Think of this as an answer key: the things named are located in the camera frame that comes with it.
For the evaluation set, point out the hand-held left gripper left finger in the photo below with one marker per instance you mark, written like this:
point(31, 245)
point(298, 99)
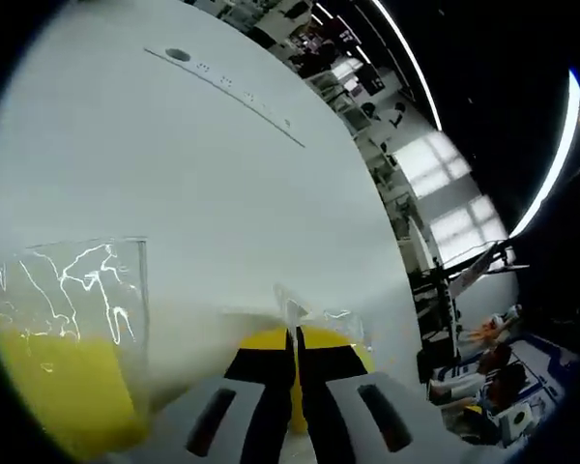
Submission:
point(222, 425)

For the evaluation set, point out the round yellow silicone block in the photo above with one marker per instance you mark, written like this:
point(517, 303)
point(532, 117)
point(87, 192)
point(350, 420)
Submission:
point(297, 413)

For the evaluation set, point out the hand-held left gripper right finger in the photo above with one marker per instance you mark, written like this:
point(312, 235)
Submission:
point(357, 425)

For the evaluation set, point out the bright window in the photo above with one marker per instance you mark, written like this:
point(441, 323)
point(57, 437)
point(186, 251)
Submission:
point(430, 164)
point(464, 227)

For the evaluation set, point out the white ceiling light strip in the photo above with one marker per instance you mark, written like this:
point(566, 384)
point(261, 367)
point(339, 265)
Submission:
point(568, 130)

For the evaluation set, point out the rectangular yellow silicone block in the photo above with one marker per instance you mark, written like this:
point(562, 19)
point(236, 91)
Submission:
point(63, 386)

